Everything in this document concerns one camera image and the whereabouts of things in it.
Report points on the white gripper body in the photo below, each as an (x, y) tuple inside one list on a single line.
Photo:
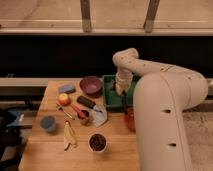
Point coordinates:
[(122, 85)]

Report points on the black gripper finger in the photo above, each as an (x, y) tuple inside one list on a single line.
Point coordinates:
[(124, 102)]

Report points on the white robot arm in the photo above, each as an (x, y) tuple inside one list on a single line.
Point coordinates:
[(160, 96)]

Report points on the green plastic tray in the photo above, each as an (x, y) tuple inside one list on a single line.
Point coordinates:
[(112, 101)]

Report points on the red bowl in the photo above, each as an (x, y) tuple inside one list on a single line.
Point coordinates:
[(129, 119)]

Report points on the crumpled white cloth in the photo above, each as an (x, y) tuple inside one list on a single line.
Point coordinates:
[(99, 115)]

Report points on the purple bowl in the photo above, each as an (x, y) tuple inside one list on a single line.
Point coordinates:
[(90, 85)]

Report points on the small brown cup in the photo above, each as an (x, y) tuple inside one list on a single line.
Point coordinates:
[(85, 120)]

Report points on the white cup of beans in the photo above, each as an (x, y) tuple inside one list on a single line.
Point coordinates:
[(97, 143)]

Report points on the blue sponge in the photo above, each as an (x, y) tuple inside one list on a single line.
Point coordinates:
[(68, 88)]

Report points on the red yellow apple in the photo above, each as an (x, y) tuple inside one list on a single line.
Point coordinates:
[(64, 99)]

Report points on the metal fork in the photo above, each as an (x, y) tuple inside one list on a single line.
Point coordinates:
[(65, 112)]

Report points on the dark chair at left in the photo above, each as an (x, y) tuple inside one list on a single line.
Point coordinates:
[(10, 136)]

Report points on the red handled spoon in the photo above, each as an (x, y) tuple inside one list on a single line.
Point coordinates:
[(79, 112)]

